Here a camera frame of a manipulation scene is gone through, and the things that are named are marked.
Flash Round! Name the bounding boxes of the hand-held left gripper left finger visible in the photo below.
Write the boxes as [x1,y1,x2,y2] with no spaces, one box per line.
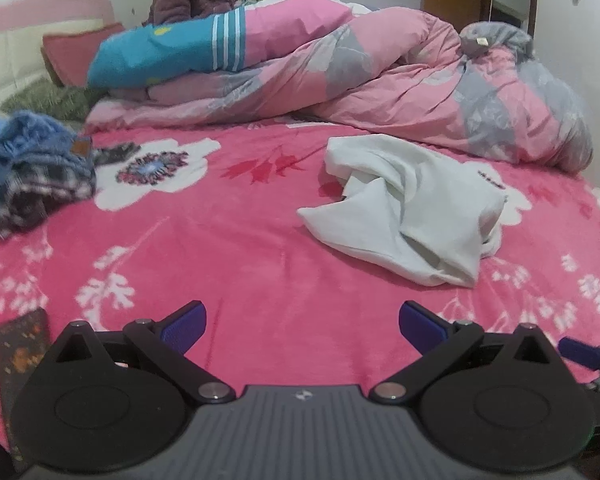
[50,300,237,405]

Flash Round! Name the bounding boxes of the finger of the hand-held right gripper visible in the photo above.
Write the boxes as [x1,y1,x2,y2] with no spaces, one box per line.
[558,337,600,373]

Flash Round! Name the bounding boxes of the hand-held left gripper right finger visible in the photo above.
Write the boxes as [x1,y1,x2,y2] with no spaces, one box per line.
[369,300,561,405]

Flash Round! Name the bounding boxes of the white shirt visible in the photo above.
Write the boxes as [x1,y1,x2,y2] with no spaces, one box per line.
[296,135,508,288]

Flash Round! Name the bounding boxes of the dark patterned remote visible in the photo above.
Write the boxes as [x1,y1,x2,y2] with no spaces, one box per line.
[0,307,51,473]

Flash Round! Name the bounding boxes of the plaid shirt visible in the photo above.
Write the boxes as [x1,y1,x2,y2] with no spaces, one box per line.
[0,142,141,236]

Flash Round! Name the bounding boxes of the pink and grey duvet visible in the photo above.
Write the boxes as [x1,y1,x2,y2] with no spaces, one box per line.
[82,0,595,176]

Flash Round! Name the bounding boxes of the blue garment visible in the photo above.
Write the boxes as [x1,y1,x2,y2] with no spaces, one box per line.
[0,110,96,211]

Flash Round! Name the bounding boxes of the green patterned cloth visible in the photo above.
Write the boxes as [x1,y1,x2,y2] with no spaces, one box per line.
[0,77,106,123]

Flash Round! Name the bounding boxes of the teal and pink striped pillow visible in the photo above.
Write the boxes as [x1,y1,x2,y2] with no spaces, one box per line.
[86,0,361,88]

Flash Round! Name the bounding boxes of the red cushion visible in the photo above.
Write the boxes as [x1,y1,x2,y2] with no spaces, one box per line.
[41,22,126,86]

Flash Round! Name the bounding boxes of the white and pink headboard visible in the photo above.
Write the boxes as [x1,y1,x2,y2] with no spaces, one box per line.
[0,0,116,116]

